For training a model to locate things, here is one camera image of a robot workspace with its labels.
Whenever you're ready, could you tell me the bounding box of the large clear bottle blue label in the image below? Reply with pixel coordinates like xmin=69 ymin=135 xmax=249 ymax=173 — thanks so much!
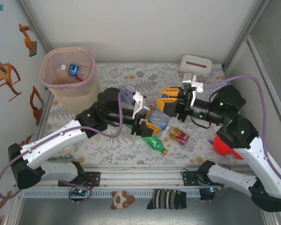
xmin=147 ymin=92 xmax=171 ymax=138

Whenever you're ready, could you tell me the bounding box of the clear bottle striped label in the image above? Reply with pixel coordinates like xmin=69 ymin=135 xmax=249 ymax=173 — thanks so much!
xmin=118 ymin=85 xmax=134 ymax=105

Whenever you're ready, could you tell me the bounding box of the beige ribbed waste bin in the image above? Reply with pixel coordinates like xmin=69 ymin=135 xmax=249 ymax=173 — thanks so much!
xmin=39 ymin=46 xmax=102 ymax=113

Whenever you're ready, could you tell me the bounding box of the pink bin liner bag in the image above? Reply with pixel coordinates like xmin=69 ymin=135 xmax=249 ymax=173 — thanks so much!
xmin=39 ymin=46 xmax=96 ymax=91

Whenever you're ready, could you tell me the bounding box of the white tissue box pink base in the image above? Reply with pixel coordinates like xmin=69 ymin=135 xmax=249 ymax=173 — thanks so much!
xmin=179 ymin=54 xmax=213 ymax=82

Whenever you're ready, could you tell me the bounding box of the red plastic object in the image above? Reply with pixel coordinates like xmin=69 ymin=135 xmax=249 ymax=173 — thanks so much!
xmin=208 ymin=135 xmax=244 ymax=160

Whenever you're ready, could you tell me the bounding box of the bag of colourful candies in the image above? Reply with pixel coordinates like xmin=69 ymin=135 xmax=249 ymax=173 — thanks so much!
xmin=48 ymin=145 xmax=75 ymax=162

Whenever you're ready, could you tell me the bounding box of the black and white striped sock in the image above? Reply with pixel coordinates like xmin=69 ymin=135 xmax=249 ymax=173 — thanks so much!
xmin=147 ymin=188 xmax=188 ymax=210

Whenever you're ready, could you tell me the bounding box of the brown and white panda plush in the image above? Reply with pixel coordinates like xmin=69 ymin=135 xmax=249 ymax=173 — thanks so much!
xmin=110 ymin=190 xmax=136 ymax=210

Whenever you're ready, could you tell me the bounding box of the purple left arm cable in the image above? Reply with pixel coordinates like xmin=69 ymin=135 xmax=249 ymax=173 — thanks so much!
xmin=0 ymin=90 xmax=134 ymax=200

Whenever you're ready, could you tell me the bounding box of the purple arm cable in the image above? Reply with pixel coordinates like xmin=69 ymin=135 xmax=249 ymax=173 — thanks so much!
xmin=202 ymin=75 xmax=281 ymax=188
xmin=0 ymin=90 xmax=134 ymax=200

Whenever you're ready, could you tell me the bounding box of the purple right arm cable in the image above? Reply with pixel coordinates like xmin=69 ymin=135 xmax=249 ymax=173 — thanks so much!
xmin=202 ymin=75 xmax=281 ymax=188

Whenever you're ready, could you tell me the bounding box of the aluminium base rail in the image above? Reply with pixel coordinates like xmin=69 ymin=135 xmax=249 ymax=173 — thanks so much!
xmin=13 ymin=164 xmax=272 ymax=188

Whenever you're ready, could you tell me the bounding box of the white slotted cable duct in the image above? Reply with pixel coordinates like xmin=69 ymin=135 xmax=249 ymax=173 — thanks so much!
xmin=23 ymin=188 xmax=201 ymax=199

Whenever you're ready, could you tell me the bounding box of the aluminium corner post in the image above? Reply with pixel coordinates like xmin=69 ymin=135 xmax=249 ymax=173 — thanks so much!
xmin=222 ymin=0 xmax=271 ymax=70
xmin=17 ymin=0 xmax=53 ymax=54

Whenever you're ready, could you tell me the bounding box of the orange gripper wall sticker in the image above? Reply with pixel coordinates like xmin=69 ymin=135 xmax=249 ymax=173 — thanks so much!
xmin=0 ymin=61 xmax=22 ymax=102

